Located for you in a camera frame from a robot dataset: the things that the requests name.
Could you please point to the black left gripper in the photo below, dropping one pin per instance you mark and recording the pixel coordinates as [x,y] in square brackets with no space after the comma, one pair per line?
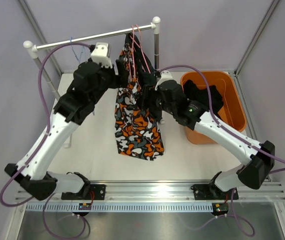
[120,80]

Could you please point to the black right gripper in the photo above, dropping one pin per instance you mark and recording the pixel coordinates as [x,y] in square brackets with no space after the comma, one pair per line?
[148,92]

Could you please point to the pink wire hanger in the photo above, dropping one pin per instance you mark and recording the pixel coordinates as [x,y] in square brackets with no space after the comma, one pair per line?
[140,46]
[133,67]

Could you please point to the orange camouflage shorts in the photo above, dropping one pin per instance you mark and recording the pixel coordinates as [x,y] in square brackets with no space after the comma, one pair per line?
[136,136]

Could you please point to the black shorts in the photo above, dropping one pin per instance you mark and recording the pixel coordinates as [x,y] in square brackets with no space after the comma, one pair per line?
[201,95]

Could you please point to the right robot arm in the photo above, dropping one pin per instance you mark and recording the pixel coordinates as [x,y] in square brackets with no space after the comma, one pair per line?
[254,157]

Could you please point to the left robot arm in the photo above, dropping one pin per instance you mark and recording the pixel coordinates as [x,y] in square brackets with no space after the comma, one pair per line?
[90,81]

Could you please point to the dark green shorts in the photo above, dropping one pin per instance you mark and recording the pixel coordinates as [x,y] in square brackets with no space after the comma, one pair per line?
[144,78]

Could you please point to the orange plastic laundry basket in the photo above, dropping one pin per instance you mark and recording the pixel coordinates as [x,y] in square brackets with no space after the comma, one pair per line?
[225,99]

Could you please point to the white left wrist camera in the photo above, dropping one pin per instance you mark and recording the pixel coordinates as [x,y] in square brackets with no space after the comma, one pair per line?
[101,55]

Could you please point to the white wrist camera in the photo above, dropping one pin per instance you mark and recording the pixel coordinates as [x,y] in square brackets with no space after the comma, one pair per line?
[101,55]
[164,76]

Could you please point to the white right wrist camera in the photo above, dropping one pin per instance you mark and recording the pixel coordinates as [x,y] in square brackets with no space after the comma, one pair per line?
[164,76]

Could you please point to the aluminium mounting rail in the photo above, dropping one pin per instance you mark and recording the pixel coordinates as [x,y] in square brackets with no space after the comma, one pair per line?
[180,191]

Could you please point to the white slotted cable duct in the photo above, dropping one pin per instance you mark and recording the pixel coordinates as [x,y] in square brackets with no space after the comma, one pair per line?
[121,207]

